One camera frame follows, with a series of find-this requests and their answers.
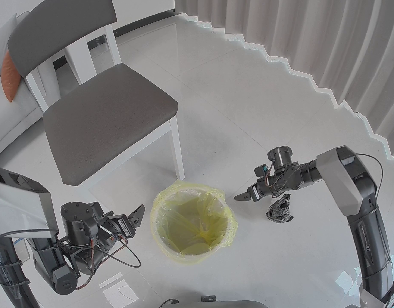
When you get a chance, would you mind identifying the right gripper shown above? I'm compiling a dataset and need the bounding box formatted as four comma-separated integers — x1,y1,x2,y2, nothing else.
234,167,297,203

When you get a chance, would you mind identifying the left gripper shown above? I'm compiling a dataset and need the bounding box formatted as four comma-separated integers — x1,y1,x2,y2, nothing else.
74,204,146,276

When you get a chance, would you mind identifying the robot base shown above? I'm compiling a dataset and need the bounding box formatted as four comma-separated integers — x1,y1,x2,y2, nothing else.
158,295,269,308

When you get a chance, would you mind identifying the white trash bin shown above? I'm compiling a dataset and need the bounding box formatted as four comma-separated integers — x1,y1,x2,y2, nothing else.
151,186,233,258

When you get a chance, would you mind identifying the yellow plastic bag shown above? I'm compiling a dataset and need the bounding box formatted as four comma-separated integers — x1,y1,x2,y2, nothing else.
150,180,239,264

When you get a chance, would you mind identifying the crumpled black plastic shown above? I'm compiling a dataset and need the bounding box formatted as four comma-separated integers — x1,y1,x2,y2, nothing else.
265,194,294,224

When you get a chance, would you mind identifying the grey and white chair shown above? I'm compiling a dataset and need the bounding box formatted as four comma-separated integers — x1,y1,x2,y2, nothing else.
7,0,185,188

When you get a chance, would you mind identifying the pale grey sofa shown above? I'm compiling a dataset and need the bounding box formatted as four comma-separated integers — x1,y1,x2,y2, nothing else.
0,12,45,161

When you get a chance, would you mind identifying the orange cushion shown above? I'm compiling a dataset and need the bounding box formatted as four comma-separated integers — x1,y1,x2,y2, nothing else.
1,50,21,103

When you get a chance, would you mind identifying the white curtain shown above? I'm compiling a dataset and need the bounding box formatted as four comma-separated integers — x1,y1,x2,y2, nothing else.
173,0,394,160

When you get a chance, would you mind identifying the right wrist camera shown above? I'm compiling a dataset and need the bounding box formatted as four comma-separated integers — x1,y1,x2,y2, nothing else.
254,163,271,179

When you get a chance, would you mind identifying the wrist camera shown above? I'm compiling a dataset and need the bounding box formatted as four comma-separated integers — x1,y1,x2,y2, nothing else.
51,239,80,296
254,163,271,179

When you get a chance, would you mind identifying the black cable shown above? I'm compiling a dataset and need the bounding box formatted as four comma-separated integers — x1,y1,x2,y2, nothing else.
101,236,142,268
357,154,385,212

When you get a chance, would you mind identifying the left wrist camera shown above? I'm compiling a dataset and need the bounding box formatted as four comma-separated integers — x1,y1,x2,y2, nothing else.
51,239,80,296

